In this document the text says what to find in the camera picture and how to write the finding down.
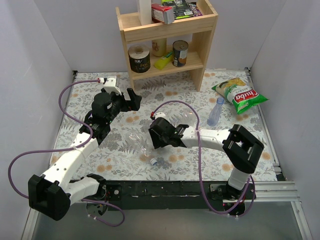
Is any clear bottle with white cap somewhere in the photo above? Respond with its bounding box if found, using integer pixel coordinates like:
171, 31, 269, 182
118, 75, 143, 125
176, 108, 197, 127

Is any clear bottle with blue cap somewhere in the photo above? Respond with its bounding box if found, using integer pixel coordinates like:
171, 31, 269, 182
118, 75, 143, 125
207, 97, 224, 127

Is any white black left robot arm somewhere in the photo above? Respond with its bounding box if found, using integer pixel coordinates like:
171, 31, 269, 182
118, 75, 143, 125
28, 88, 142, 221

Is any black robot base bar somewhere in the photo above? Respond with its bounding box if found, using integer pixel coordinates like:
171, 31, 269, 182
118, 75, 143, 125
101, 180, 255, 216

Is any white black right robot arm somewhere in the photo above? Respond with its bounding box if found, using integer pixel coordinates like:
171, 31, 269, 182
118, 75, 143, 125
148, 117, 265, 199

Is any crushed clear bottle blue-white cap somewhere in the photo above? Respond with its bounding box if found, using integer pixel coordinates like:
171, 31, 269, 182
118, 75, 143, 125
126, 130, 158, 166

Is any white tall bottle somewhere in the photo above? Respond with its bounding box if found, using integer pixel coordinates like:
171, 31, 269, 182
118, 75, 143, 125
136, 0, 152, 26

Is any floral patterned table mat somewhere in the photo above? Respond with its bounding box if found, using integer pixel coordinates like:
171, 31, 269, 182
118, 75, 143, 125
55, 69, 277, 182

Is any black wrapped paper roll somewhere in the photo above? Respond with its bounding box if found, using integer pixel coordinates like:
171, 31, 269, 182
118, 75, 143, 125
128, 44, 151, 74

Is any yellow green packet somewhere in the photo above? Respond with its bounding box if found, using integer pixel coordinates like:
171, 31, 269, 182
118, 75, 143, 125
154, 51, 173, 70

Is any cream cylindrical jar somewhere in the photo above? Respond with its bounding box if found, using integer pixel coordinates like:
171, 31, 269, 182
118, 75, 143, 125
151, 38, 167, 57

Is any tin food can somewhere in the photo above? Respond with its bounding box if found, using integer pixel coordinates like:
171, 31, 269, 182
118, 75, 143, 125
172, 40, 189, 67

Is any green white chips bag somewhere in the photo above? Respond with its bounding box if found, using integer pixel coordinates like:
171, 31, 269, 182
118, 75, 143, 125
212, 77, 268, 115

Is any red grey carton box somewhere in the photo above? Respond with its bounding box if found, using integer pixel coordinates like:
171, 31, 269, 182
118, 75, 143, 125
151, 3, 175, 24

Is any black green snack packet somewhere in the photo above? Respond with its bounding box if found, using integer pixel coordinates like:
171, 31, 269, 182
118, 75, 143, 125
161, 0, 194, 20

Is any purple snack packet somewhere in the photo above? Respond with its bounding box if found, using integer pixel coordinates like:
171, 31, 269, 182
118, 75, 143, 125
188, 2, 203, 17

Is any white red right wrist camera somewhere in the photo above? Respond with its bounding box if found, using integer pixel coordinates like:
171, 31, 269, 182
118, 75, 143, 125
150, 111, 166, 121

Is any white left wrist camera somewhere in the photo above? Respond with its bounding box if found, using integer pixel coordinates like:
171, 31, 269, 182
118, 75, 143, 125
97, 75, 123, 96

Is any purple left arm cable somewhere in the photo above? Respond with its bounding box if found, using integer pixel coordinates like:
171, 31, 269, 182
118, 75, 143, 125
7, 78, 126, 228

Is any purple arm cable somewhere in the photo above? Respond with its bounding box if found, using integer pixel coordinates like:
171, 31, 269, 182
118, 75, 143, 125
152, 100, 257, 216
7, 78, 126, 228

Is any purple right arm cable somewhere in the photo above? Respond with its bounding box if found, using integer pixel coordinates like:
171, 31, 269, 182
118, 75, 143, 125
152, 100, 257, 216

